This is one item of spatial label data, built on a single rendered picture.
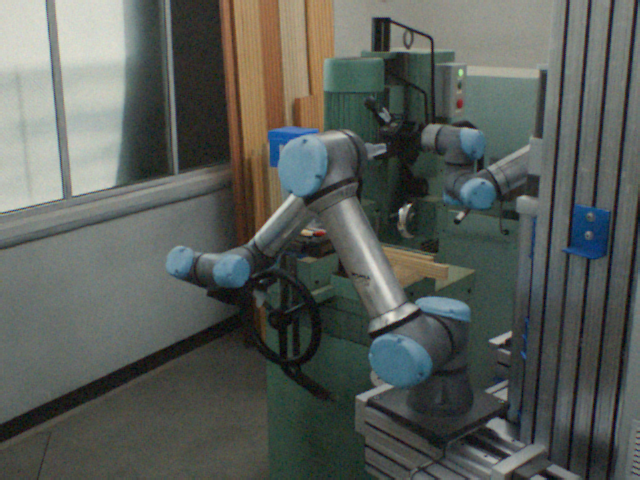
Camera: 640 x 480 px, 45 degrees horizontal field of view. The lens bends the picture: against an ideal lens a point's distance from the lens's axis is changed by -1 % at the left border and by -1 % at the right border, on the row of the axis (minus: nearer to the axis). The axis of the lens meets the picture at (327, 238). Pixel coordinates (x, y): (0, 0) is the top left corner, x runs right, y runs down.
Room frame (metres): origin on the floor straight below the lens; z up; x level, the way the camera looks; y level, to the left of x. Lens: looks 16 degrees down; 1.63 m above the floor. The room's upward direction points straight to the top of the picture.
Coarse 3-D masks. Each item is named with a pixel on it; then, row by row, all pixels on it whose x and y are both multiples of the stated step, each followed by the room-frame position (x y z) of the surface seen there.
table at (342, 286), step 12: (336, 276) 2.15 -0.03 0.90; (348, 276) 2.14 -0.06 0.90; (276, 288) 2.17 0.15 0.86; (288, 288) 2.14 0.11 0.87; (324, 288) 2.13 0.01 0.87; (336, 288) 2.15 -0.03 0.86; (348, 288) 2.12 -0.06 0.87; (408, 288) 2.07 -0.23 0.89; (420, 288) 2.12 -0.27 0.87; (432, 288) 2.17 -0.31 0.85; (360, 300) 2.10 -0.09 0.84; (408, 300) 2.07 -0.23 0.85
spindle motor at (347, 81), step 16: (336, 64) 2.25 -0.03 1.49; (352, 64) 2.23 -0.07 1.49; (368, 64) 2.24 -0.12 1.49; (384, 64) 2.31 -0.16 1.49; (336, 80) 2.25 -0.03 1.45; (352, 80) 2.23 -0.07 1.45; (368, 80) 2.24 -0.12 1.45; (336, 96) 2.25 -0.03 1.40; (352, 96) 2.24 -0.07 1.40; (336, 112) 2.25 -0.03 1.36; (352, 112) 2.24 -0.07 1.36; (368, 112) 2.25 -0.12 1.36; (336, 128) 2.25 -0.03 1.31; (352, 128) 2.24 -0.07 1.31; (368, 128) 2.25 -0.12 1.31; (368, 160) 2.24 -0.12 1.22
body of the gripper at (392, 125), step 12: (396, 120) 2.06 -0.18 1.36; (408, 120) 2.04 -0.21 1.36; (420, 120) 2.01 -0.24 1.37; (384, 132) 2.05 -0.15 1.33; (396, 132) 2.03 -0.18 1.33; (408, 132) 2.04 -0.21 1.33; (420, 132) 2.04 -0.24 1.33; (396, 144) 2.05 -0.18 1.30; (408, 144) 2.06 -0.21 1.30; (420, 144) 2.00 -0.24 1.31
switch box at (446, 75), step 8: (440, 64) 2.46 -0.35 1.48; (448, 64) 2.45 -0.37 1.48; (456, 64) 2.46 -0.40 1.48; (464, 64) 2.49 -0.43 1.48; (440, 72) 2.45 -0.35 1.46; (448, 72) 2.43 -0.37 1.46; (456, 72) 2.45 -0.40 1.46; (464, 72) 2.49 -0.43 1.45; (440, 80) 2.45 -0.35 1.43; (448, 80) 2.43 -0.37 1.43; (456, 80) 2.45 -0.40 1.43; (464, 80) 2.49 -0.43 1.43; (440, 88) 2.45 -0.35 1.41; (448, 88) 2.43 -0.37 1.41; (456, 88) 2.45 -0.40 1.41; (464, 88) 2.49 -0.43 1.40; (440, 96) 2.45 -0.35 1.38; (448, 96) 2.43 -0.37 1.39; (456, 96) 2.45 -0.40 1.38; (464, 96) 2.49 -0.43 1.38; (440, 104) 2.45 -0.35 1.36; (448, 104) 2.43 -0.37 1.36; (456, 104) 2.45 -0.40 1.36; (464, 104) 2.50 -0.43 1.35; (440, 112) 2.45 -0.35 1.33; (448, 112) 2.43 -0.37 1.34; (456, 112) 2.46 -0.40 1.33; (464, 112) 2.50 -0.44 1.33
